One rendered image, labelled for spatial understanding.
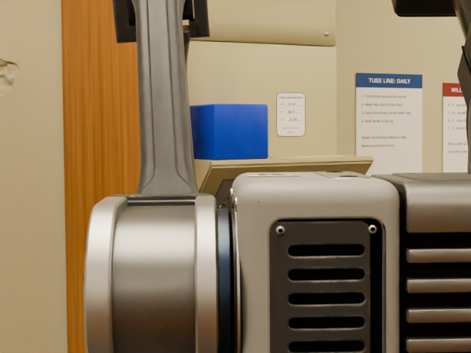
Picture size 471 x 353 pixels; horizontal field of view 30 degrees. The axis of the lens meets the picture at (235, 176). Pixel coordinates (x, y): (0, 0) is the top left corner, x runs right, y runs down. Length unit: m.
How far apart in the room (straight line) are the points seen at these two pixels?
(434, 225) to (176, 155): 0.34
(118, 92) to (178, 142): 0.72
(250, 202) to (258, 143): 0.92
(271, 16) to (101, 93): 0.34
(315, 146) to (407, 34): 0.76
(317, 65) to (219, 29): 0.21
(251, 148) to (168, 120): 0.61
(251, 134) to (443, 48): 1.05
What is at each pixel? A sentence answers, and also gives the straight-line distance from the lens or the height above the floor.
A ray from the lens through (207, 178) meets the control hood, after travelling 1.41.
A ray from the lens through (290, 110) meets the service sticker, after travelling 1.59.
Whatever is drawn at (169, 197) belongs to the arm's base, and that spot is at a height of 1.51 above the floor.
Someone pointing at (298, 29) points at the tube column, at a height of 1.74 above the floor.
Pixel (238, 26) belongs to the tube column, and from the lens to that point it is 1.55.
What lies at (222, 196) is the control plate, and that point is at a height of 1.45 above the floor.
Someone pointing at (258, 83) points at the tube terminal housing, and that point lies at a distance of 1.56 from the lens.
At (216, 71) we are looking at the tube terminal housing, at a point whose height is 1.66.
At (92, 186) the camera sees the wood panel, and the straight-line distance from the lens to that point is 1.67.
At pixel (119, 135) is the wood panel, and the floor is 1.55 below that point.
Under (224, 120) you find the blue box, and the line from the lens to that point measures 1.41.
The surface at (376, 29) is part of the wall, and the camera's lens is 2.26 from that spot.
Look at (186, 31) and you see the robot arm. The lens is 1.03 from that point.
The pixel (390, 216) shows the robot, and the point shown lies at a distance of 0.53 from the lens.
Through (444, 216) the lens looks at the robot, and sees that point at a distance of 0.54.
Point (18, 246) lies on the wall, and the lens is 1.86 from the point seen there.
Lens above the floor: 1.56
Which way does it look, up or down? 3 degrees down
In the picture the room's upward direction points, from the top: straight up
